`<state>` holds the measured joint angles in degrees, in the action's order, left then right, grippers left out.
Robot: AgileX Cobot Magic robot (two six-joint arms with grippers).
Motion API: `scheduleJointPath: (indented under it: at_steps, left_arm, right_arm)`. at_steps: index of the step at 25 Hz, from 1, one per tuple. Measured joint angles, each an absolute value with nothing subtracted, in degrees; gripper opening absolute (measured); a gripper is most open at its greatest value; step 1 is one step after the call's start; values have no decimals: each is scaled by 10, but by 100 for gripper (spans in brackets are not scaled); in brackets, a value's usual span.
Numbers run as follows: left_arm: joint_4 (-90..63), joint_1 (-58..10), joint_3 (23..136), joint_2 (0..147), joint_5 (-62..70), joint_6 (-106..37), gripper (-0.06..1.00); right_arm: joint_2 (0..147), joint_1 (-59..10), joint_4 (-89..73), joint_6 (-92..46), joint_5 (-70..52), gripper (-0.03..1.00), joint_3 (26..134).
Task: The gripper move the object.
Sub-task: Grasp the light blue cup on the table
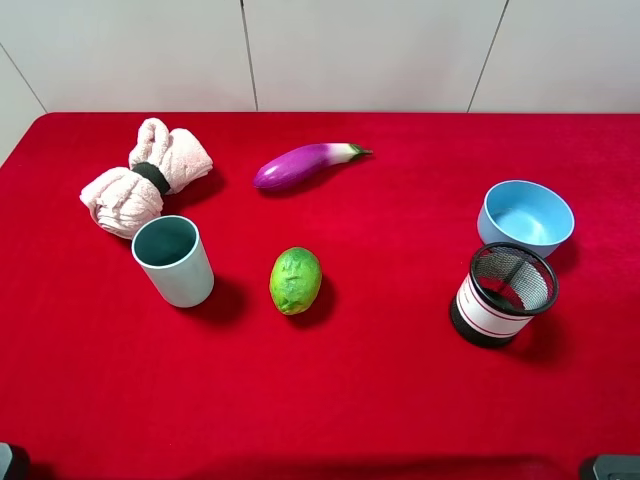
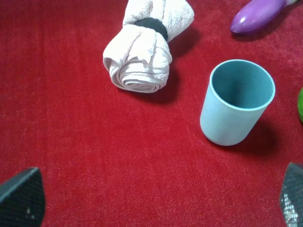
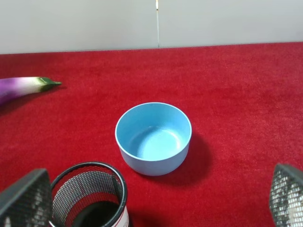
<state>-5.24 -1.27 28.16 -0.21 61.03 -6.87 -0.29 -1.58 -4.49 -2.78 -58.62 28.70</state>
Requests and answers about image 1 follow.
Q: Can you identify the light teal plastic cup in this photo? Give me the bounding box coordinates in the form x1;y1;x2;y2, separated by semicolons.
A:
131;215;214;308

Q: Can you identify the green toy lime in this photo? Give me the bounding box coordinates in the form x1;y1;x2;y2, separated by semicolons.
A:
269;247;322;315

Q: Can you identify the purple toy eggplant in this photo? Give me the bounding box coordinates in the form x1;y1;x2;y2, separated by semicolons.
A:
253;143;373;191

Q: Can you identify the black band on towel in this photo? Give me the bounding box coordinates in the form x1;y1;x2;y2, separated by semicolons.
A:
131;162;171;196

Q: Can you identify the black mesh pen holder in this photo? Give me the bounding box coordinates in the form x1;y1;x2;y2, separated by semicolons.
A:
449;242;558;348

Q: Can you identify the light blue bowl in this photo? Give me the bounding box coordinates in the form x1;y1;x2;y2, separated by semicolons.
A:
477;180;575;258

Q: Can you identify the pink rolled towel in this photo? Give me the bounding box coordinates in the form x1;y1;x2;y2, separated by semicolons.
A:
80;118;213;239

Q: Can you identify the red tablecloth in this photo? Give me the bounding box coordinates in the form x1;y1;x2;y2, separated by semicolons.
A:
1;113;639;479

